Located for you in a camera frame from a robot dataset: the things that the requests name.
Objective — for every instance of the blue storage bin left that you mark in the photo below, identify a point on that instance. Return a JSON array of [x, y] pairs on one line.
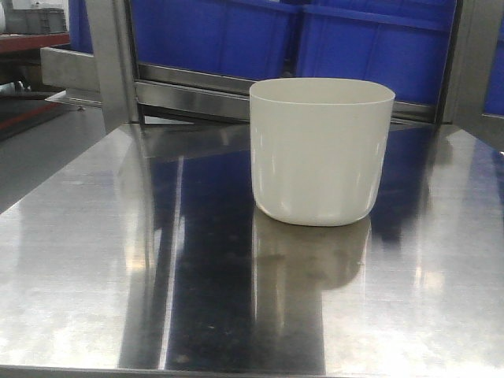
[[247, 39]]

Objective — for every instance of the blue storage bin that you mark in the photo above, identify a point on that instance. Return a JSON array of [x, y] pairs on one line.
[[247, 39], [400, 44]]

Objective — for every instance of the blue storage bin right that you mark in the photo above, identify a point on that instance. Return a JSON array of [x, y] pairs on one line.
[[400, 44]]

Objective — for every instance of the blue bin far right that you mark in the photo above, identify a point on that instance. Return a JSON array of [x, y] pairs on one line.
[[493, 104]]

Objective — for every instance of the red metal rack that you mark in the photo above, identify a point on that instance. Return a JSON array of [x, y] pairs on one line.
[[23, 95]]

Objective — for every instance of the grey crate on rack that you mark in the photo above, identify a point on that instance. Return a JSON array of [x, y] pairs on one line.
[[34, 17]]

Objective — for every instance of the stainless steel shelf frame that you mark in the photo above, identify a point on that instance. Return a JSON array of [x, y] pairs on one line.
[[112, 79]]

